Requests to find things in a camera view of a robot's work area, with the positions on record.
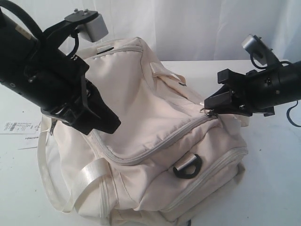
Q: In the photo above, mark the white brand hang tag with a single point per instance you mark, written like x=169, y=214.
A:
x=28, y=142

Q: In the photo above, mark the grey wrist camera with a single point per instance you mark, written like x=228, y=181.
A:
x=259, y=50
x=90, y=24

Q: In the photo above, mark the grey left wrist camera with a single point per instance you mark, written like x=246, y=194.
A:
x=90, y=24

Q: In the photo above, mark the cream duffel bag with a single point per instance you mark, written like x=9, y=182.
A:
x=166, y=160

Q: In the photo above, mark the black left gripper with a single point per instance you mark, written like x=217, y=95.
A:
x=56, y=83

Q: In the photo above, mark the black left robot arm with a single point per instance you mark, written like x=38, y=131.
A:
x=62, y=36

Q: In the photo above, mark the white backdrop curtain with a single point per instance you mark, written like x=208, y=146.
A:
x=182, y=30

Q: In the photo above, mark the white barcode hang tag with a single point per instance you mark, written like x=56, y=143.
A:
x=14, y=127

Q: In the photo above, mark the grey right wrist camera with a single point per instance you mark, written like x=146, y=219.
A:
x=259, y=50

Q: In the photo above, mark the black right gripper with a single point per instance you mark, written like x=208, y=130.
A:
x=254, y=92

